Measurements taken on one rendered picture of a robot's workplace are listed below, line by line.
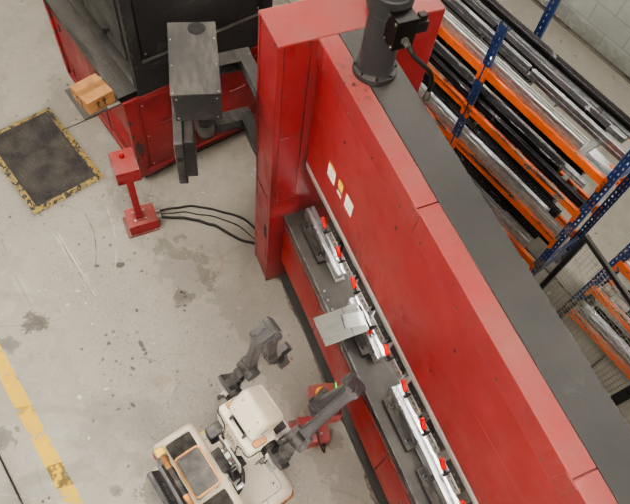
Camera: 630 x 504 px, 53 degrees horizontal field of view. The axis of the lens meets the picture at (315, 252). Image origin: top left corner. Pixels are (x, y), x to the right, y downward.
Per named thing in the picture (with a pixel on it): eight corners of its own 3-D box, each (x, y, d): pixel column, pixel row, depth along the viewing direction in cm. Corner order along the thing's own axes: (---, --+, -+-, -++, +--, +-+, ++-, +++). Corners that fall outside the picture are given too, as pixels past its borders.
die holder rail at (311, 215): (304, 216, 402) (305, 208, 393) (312, 213, 403) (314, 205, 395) (335, 282, 381) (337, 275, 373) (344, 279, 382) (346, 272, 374)
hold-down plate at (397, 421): (381, 400, 348) (382, 399, 346) (390, 397, 350) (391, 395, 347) (405, 452, 336) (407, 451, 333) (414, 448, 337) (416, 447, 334)
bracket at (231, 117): (211, 122, 398) (211, 114, 392) (248, 112, 404) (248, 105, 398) (233, 170, 381) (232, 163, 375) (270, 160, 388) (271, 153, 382)
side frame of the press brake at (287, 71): (254, 254, 484) (257, 9, 284) (353, 222, 507) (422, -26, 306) (265, 281, 474) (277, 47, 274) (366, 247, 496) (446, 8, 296)
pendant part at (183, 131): (176, 123, 382) (170, 81, 351) (196, 122, 384) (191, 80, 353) (179, 184, 361) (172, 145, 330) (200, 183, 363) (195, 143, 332)
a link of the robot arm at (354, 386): (350, 378, 287) (366, 394, 288) (352, 369, 301) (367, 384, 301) (282, 441, 295) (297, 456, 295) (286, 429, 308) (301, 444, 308)
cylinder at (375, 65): (344, 59, 274) (361, -36, 233) (395, 46, 281) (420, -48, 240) (377, 115, 260) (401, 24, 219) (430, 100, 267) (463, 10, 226)
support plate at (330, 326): (312, 318, 356) (313, 318, 355) (354, 303, 362) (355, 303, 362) (325, 347, 348) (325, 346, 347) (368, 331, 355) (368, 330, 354)
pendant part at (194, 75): (182, 128, 398) (166, 20, 325) (221, 126, 402) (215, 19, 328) (185, 194, 375) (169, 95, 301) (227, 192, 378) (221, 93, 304)
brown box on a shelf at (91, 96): (64, 90, 420) (59, 77, 409) (100, 76, 429) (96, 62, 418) (85, 120, 409) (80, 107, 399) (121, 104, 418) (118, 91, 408)
